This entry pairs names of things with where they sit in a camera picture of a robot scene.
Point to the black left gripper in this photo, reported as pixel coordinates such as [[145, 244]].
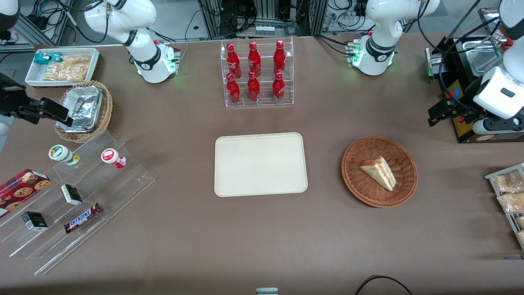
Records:
[[459, 106]]

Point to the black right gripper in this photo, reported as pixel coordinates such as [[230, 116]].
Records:
[[10, 102]]

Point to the triangle sandwich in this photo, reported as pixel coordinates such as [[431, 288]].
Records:
[[380, 173]]

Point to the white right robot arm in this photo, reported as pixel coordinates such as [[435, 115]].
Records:
[[143, 57]]

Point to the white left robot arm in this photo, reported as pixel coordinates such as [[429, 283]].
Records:
[[376, 49]]

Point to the oval wicker basket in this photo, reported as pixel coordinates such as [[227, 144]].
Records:
[[104, 114]]

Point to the round brown wicker basket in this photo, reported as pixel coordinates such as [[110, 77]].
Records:
[[364, 192]]

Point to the tray of packaged snacks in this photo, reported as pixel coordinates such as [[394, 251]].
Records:
[[505, 217]]

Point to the cream rectangular serving tray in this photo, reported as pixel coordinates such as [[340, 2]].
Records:
[[260, 164]]

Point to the aluminium foil container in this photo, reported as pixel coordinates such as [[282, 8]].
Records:
[[82, 107]]

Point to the white rectangular snack bin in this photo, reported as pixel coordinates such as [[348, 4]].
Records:
[[35, 78]]

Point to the green lid drink cup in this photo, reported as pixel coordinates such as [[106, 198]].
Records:
[[61, 154]]

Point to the clear bag of chips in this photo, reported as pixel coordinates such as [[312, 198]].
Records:
[[69, 69]]

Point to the black counter appliance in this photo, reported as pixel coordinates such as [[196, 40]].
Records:
[[464, 65]]

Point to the teal snack packet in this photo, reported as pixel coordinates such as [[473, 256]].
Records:
[[43, 58]]

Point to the red lid drink cup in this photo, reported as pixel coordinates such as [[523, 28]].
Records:
[[112, 157]]

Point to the red cookie box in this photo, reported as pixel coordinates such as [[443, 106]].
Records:
[[20, 188]]

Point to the small black box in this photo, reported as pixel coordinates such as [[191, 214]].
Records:
[[35, 221], [71, 194]]

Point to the clear acrylic stepped display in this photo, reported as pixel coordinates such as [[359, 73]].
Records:
[[118, 184]]

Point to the clear bagged pastry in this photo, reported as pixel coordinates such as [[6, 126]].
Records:
[[520, 223], [511, 203], [507, 182]]

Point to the Snickers chocolate bar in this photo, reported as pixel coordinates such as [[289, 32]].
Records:
[[83, 218]]

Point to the red cola bottle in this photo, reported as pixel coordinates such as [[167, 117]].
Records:
[[279, 57], [253, 88], [233, 90], [278, 87], [233, 61], [254, 59]]

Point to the clear acrylic bottle rack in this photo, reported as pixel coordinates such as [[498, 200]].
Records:
[[264, 102]]

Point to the aluminium equipment rack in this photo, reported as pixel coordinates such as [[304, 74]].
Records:
[[262, 14]]

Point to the small grey device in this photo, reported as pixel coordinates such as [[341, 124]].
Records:
[[267, 291]]

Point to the aluminium profile frame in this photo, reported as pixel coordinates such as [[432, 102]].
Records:
[[41, 24]]

